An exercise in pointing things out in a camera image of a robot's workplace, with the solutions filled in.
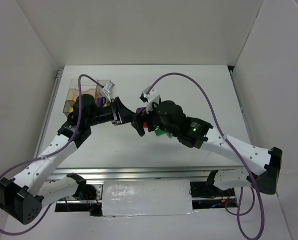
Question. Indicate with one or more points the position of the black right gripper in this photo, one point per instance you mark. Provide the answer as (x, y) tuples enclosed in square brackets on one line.
[(141, 124)]

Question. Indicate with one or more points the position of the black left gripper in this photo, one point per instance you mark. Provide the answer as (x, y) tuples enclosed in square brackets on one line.
[(114, 111)]

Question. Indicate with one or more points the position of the purple lego brick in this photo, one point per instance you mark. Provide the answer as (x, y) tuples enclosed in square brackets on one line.
[(101, 101)]

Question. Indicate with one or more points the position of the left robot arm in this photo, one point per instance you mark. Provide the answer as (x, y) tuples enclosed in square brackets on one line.
[(24, 195)]

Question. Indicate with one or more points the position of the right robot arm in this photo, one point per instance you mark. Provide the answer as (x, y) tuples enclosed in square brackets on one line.
[(260, 167)]

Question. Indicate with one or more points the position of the green lego brick left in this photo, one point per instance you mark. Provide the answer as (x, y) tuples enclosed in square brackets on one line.
[(158, 132)]

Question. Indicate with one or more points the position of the clear narrow container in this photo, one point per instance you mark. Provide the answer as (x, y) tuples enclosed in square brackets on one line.
[(100, 94)]

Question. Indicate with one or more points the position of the clear compartment organizer tray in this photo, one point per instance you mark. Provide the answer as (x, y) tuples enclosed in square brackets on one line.
[(87, 87)]

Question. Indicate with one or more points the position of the white foil covered panel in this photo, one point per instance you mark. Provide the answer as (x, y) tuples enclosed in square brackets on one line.
[(151, 198)]

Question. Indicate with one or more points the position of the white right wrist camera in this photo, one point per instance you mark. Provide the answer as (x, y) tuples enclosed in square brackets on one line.
[(151, 97)]

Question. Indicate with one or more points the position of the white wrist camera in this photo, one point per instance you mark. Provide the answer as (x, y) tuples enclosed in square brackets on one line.
[(108, 88), (151, 97)]

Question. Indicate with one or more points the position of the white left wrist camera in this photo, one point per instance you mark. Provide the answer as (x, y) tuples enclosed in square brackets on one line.
[(108, 88)]

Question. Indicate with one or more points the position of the aluminium front rail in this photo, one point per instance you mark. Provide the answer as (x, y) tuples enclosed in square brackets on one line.
[(188, 172)]

